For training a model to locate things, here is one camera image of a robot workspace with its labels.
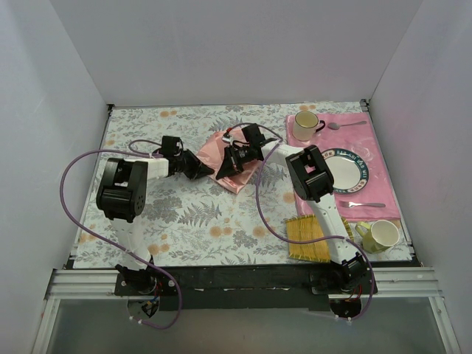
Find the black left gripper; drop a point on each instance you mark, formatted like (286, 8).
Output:
(186, 164)

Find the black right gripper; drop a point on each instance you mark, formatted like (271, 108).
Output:
(234, 159)

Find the peach satin napkin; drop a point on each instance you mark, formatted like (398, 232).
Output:
(211, 154)

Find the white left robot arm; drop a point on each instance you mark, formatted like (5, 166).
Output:
(123, 190)

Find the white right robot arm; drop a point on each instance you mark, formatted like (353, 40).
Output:
(313, 182)

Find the floral patterned tablecloth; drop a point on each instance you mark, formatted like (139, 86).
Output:
(199, 223)

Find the white mug black rim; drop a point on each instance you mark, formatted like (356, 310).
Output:
(306, 125)

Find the yellow bamboo tray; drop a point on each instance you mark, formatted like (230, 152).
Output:
(302, 229)

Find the small silver spoon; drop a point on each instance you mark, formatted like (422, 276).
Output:
(335, 126)

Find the silver fork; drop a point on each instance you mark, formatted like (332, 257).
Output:
(350, 204)

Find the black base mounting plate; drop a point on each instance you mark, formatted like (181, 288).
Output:
(244, 286)

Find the white plate green rim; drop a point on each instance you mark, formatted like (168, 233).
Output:
(349, 170)

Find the pink floral placemat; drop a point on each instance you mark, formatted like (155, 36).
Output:
(360, 140)

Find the yellow green mug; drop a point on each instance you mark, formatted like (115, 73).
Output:
(377, 236)

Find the aluminium frame rail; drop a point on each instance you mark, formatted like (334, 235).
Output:
(393, 282)

